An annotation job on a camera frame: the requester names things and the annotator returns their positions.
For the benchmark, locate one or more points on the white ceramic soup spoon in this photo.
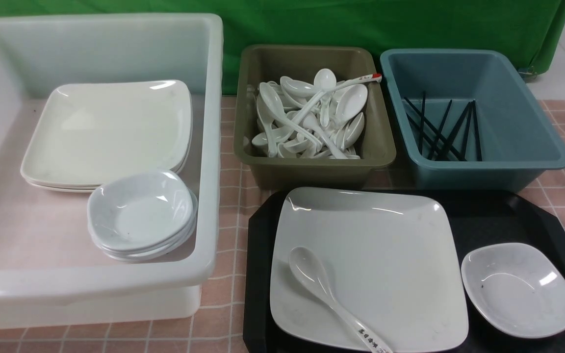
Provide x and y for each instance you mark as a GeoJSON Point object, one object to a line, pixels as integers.
{"type": "Point", "coordinates": [309, 271]}

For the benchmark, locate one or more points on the large white square plate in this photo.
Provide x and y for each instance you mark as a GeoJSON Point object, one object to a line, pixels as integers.
{"type": "Point", "coordinates": [391, 261]}

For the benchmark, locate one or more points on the black chopstick pair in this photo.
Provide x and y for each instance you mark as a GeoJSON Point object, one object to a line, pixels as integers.
{"type": "Point", "coordinates": [422, 122]}

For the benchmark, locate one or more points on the small white sauce dish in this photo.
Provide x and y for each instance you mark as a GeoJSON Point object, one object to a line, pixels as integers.
{"type": "Point", "coordinates": [516, 288]}

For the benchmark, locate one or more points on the pile of white spoons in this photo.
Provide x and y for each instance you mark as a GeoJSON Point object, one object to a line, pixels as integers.
{"type": "Point", "coordinates": [278, 137]}

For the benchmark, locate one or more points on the red tipped white spoon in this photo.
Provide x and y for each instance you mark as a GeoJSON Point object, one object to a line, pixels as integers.
{"type": "Point", "coordinates": [339, 102]}

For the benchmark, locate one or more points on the stack of small white dishes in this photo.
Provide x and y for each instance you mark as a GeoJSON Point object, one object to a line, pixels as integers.
{"type": "Point", "coordinates": [142, 217]}

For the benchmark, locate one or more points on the black chopsticks in bin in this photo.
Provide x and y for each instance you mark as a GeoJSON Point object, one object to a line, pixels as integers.
{"type": "Point", "coordinates": [449, 136]}

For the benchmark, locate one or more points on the blue plastic bin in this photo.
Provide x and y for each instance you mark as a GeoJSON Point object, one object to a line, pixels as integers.
{"type": "Point", "coordinates": [519, 141]}

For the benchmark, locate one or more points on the stack of white square plates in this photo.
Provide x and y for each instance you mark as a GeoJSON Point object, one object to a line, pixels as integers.
{"type": "Point", "coordinates": [89, 134]}

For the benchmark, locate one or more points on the black plastic tray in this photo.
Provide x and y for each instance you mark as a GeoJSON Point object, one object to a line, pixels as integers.
{"type": "Point", "coordinates": [477, 217]}

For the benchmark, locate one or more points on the large white plastic tub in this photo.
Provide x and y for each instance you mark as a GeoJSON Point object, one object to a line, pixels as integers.
{"type": "Point", "coordinates": [51, 273]}

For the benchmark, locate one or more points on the green backdrop cloth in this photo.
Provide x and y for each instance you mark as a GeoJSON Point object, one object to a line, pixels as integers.
{"type": "Point", "coordinates": [525, 31]}

